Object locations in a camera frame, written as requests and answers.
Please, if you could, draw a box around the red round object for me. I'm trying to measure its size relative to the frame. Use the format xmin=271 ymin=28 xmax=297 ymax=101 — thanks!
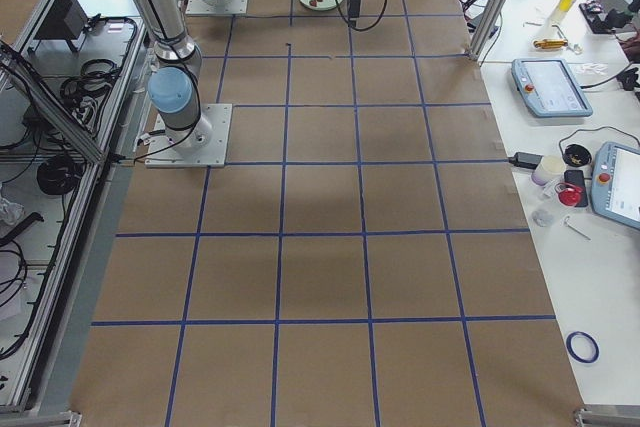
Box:
xmin=555 ymin=183 xmax=584 ymax=207

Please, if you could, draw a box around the grey teach pendant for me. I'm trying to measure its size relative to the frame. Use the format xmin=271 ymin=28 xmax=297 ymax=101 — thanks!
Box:
xmin=591 ymin=142 xmax=639 ymax=229
xmin=511 ymin=58 xmax=593 ymax=118

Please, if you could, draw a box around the white cup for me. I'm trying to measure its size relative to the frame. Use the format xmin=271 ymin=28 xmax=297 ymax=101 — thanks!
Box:
xmin=531 ymin=155 xmax=566 ymax=186

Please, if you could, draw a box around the blue tape roll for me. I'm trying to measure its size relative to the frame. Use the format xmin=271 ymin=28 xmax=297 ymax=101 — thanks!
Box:
xmin=565 ymin=331 xmax=600 ymax=365

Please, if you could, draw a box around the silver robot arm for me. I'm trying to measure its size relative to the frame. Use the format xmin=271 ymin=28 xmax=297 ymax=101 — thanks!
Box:
xmin=134 ymin=0 xmax=206 ymax=154

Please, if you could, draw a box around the aluminium frame post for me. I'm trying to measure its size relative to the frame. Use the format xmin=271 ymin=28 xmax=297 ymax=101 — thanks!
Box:
xmin=467 ymin=0 xmax=531 ymax=65

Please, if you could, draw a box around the grey teach pendant near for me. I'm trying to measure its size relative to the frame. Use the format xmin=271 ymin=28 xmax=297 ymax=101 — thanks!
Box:
xmin=591 ymin=142 xmax=639 ymax=229

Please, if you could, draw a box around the grey teach pendant far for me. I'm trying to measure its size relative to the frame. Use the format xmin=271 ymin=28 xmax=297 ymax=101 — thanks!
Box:
xmin=511 ymin=58 xmax=593 ymax=118

